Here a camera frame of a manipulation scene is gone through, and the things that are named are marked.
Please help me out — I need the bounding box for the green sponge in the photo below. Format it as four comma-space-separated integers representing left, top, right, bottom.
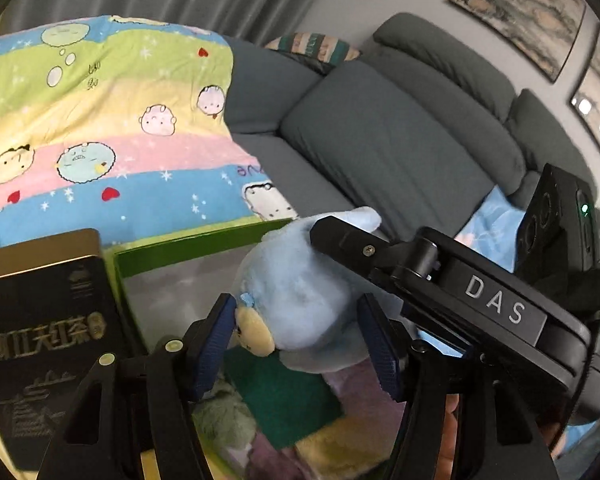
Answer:
222, 347, 344, 454

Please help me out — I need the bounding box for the light blue printed cloth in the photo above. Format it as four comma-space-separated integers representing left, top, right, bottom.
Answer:
454, 185, 529, 269

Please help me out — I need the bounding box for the black and gold tea box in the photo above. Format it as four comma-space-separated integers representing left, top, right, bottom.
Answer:
0, 228, 147, 462

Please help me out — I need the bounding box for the striped throw pillow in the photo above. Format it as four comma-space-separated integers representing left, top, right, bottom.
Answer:
264, 32, 364, 77

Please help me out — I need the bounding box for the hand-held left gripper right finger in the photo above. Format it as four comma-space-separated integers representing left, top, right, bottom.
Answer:
356, 292, 562, 480

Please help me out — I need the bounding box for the green cardboard box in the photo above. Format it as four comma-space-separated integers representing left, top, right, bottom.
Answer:
111, 219, 417, 480

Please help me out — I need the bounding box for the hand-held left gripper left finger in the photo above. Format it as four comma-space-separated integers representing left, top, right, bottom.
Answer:
35, 292, 238, 480

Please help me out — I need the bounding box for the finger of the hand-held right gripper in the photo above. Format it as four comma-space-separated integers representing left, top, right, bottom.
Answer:
309, 214, 442, 285

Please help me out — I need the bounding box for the grey sofa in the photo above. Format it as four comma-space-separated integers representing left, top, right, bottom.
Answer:
224, 12, 600, 272

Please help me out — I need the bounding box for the grey green plush toy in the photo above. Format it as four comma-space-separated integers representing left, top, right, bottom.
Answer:
192, 377, 259, 449

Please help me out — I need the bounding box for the light blue plush toy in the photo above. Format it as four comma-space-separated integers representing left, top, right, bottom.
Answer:
228, 206, 407, 374

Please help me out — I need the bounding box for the cream fluffy cloth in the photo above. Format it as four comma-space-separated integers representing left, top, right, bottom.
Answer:
294, 414, 407, 480

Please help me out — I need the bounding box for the pastel striped printed blanket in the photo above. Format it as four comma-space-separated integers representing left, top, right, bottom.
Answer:
0, 14, 302, 463

